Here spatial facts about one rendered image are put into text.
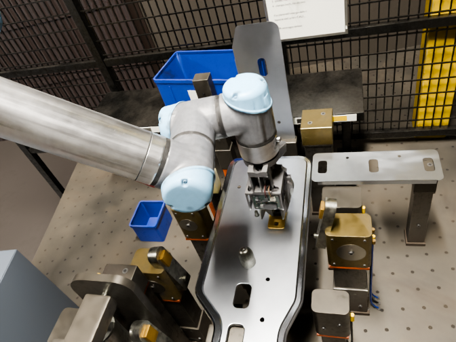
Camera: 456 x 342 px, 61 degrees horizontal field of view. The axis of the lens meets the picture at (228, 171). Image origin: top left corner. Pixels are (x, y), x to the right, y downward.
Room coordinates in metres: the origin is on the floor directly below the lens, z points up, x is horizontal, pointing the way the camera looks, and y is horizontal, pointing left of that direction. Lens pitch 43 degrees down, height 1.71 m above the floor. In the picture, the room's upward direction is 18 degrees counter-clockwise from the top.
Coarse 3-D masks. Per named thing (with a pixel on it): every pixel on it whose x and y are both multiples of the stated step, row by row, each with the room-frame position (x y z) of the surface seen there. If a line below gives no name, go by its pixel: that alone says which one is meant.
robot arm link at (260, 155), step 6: (276, 138) 0.53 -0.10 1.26; (270, 144) 0.51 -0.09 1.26; (276, 144) 0.53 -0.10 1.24; (240, 150) 0.54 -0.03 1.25; (246, 150) 0.52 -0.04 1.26; (252, 150) 0.51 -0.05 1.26; (258, 150) 0.51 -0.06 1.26; (264, 150) 0.51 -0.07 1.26; (270, 150) 0.51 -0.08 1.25; (276, 150) 0.52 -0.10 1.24; (246, 156) 0.52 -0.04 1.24; (252, 156) 0.52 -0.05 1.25; (258, 156) 0.51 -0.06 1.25; (264, 156) 0.51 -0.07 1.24; (270, 156) 0.51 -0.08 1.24; (252, 162) 0.52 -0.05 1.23; (258, 162) 0.51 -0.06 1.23; (264, 162) 0.52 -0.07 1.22
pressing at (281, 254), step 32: (288, 160) 0.73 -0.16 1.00; (224, 192) 0.69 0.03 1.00; (224, 224) 0.59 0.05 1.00; (256, 224) 0.56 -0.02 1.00; (288, 224) 0.53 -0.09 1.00; (224, 256) 0.51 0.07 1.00; (256, 256) 0.48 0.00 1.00; (288, 256) 0.45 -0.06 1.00; (224, 288) 0.43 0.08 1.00; (256, 288) 0.41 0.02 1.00; (288, 288) 0.39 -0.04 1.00; (224, 320) 0.37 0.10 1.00; (256, 320) 0.35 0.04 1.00; (288, 320) 0.33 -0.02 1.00
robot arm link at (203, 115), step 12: (216, 96) 0.56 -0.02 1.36; (168, 108) 0.58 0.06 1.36; (180, 108) 0.57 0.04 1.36; (192, 108) 0.55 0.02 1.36; (204, 108) 0.55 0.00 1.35; (216, 108) 0.54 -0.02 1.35; (168, 120) 0.55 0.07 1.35; (180, 120) 0.53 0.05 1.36; (192, 120) 0.52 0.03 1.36; (204, 120) 0.53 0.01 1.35; (216, 120) 0.53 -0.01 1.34; (168, 132) 0.54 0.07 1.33; (204, 132) 0.50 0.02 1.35; (216, 132) 0.52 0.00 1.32
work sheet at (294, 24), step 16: (272, 0) 1.08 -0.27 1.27; (288, 0) 1.06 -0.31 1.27; (304, 0) 1.04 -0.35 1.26; (320, 0) 1.02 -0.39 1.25; (336, 0) 1.01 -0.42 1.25; (272, 16) 1.08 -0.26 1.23; (288, 16) 1.06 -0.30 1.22; (304, 16) 1.04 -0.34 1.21; (320, 16) 1.03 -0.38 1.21; (336, 16) 1.01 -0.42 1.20; (288, 32) 1.06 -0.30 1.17; (304, 32) 1.05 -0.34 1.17; (320, 32) 1.03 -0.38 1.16; (336, 32) 1.01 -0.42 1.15
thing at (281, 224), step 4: (276, 212) 0.56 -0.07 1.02; (272, 216) 0.56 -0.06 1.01; (276, 216) 0.56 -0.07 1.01; (280, 216) 0.56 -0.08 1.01; (272, 220) 0.55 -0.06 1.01; (276, 220) 0.55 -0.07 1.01; (280, 220) 0.55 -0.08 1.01; (284, 220) 0.54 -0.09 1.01; (268, 224) 0.55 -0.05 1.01; (272, 224) 0.54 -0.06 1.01; (280, 224) 0.54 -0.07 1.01; (284, 224) 0.53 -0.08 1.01; (272, 228) 0.53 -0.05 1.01; (276, 228) 0.53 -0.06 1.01; (280, 228) 0.53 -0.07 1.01
